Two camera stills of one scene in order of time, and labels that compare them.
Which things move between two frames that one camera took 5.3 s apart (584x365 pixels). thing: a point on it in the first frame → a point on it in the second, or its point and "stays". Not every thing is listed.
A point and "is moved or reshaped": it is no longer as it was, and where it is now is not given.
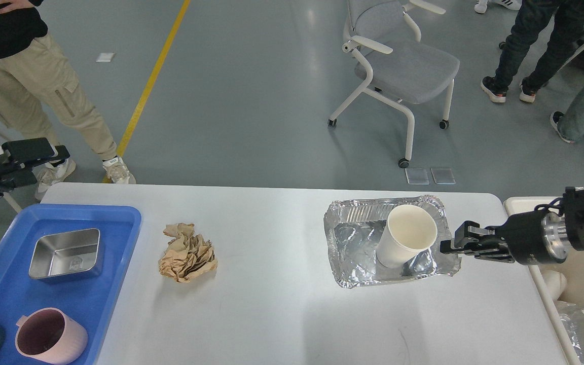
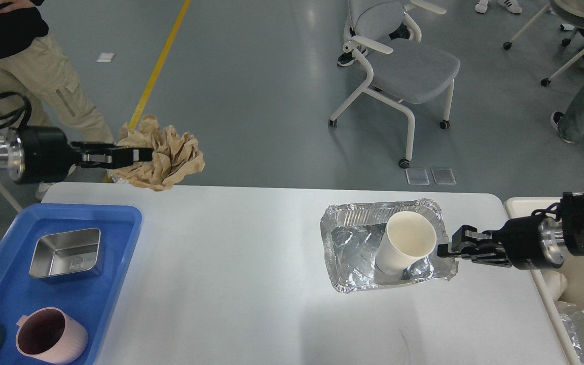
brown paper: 187,256 → 174,155
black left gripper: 26,152 → 40,154
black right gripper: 535,238 stays
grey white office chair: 391,65 stays
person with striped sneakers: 480,6 stays
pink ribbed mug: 48,334 stays
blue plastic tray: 4,290 stays
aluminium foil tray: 352,228 is moved or reshaped
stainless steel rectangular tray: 65,253 stays
